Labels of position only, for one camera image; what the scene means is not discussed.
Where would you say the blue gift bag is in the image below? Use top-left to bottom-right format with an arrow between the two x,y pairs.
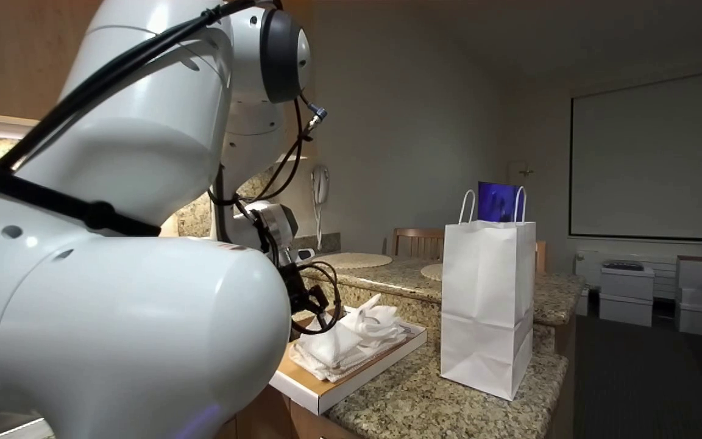
477,178 -> 531,224

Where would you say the wooden dining chair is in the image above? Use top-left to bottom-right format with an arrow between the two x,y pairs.
385,228 -> 447,264
531,239 -> 552,279

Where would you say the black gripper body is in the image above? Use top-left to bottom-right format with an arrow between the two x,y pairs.
277,256 -> 318,320

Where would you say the large round woven placemat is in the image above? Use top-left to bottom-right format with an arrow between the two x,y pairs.
311,251 -> 396,274

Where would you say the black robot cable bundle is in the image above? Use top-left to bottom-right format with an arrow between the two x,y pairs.
0,0 -> 346,336

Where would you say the folded white towel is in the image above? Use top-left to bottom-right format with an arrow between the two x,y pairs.
294,326 -> 396,385

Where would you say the white paper bag with handles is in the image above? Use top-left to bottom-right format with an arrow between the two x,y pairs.
440,186 -> 540,406

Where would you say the wooden drawer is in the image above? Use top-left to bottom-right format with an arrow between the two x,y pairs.
269,312 -> 431,418

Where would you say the white cloth towel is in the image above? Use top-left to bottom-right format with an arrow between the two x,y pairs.
342,293 -> 385,326
350,312 -> 413,351

